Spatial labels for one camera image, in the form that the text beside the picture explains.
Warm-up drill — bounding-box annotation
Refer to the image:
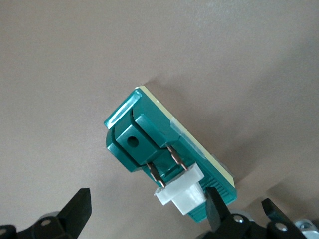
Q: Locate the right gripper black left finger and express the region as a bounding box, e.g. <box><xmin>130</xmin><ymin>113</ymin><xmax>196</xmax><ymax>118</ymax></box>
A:
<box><xmin>17</xmin><ymin>188</ymin><xmax>93</xmax><ymax>239</ymax></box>

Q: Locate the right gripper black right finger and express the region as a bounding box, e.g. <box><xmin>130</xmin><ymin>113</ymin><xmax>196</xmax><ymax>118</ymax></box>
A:
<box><xmin>199</xmin><ymin>186</ymin><xmax>267</xmax><ymax>239</ymax></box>

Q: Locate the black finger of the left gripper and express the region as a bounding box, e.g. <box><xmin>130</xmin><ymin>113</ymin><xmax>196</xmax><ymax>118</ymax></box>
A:
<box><xmin>261</xmin><ymin>198</ymin><xmax>285</xmax><ymax>223</ymax></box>

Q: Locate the green load switch white lever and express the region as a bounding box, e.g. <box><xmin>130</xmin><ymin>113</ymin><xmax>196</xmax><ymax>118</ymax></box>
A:
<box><xmin>103</xmin><ymin>85</ymin><xmax>237</xmax><ymax>223</ymax></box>

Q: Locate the brown paper table cover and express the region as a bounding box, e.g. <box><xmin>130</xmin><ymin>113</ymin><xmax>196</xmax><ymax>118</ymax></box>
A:
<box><xmin>0</xmin><ymin>0</ymin><xmax>319</xmax><ymax>239</ymax></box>

